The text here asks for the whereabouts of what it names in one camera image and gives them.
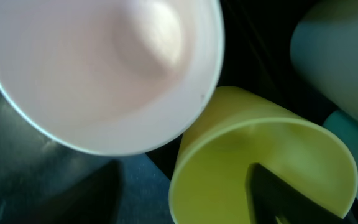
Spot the yellow cup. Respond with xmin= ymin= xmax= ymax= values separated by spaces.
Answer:
xmin=168 ymin=85 xmax=358 ymax=224

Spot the pink cup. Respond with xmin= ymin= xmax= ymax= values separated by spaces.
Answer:
xmin=0 ymin=0 xmax=226 ymax=157

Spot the grey cup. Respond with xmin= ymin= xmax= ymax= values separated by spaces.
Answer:
xmin=290 ymin=0 xmax=358 ymax=135

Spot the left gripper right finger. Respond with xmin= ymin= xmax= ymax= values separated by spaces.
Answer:
xmin=245 ymin=162 xmax=358 ymax=224

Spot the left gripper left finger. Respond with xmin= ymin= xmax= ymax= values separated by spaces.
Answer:
xmin=26 ymin=159 xmax=124 ymax=224

